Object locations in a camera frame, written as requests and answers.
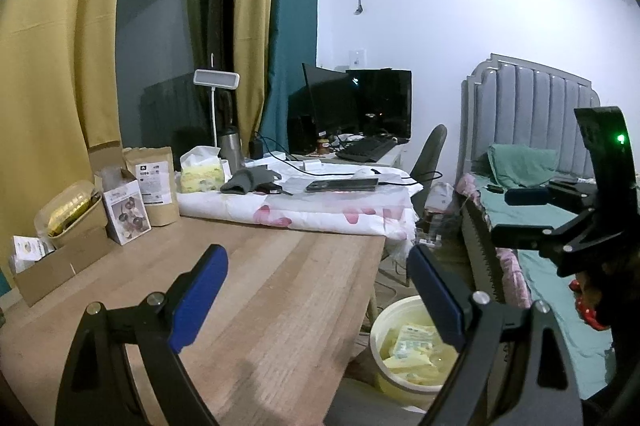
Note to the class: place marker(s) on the wide yellow curtain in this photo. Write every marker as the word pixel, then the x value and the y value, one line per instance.
pixel 50 80

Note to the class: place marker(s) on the white printed box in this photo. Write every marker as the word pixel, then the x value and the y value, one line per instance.
pixel 125 217

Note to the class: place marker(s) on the grey upholstered bed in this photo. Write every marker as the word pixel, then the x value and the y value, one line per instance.
pixel 550 286

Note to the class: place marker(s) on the grey cloth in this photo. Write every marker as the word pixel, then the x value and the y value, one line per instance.
pixel 247 180

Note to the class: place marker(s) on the narrow yellow curtain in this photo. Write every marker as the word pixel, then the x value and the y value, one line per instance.
pixel 255 5

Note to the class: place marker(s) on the teal curtain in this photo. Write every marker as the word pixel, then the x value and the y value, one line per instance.
pixel 295 30

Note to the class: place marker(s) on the black power adapter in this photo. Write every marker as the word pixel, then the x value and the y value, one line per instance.
pixel 257 148

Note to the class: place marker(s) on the grey office chair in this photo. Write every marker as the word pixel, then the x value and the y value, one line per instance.
pixel 430 150

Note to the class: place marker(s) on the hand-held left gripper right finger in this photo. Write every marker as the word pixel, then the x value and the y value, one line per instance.
pixel 440 303

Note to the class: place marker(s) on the white wall socket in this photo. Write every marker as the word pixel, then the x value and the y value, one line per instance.
pixel 358 58

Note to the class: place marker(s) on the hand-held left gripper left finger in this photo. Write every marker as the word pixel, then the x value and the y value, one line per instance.
pixel 200 298

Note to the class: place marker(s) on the person's right hand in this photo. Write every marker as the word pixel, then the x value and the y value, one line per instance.
pixel 607 286

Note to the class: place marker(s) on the yellow tissue pack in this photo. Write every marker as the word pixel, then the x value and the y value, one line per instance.
pixel 200 179

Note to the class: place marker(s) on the white desk lamp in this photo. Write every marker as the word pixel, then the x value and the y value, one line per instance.
pixel 216 79

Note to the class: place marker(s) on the green pillow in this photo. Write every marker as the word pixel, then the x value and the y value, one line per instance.
pixel 520 163

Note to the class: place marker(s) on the brown kraft pouch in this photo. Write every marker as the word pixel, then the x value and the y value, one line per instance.
pixel 152 198

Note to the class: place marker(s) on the yellow plastic bag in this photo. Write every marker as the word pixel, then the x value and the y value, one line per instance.
pixel 417 375

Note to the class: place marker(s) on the steel thermos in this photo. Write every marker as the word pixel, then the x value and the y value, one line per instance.
pixel 230 150

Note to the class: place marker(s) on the white blanket pink hearts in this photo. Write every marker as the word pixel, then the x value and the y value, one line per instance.
pixel 300 212

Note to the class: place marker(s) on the clear plastic food container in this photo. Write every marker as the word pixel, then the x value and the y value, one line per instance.
pixel 65 208

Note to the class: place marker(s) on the black remote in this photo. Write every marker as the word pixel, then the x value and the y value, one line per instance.
pixel 495 189

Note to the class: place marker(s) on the white charger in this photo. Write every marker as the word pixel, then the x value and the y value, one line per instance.
pixel 311 165

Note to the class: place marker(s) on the wooden table leg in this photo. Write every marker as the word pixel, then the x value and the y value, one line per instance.
pixel 372 306

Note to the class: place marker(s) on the white plastic bucket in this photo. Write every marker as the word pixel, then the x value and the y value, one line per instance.
pixel 400 387

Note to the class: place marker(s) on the black keyboard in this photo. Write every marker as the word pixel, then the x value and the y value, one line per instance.
pixel 365 149

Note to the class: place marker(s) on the black wide computer monitor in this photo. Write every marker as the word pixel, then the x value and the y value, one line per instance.
pixel 382 100

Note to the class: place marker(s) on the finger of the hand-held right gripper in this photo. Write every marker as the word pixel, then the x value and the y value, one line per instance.
pixel 525 197
pixel 515 236

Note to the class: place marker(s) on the small jar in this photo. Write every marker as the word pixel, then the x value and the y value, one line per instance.
pixel 323 145

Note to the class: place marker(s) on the brown cardboard box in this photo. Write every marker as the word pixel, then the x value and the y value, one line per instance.
pixel 55 272

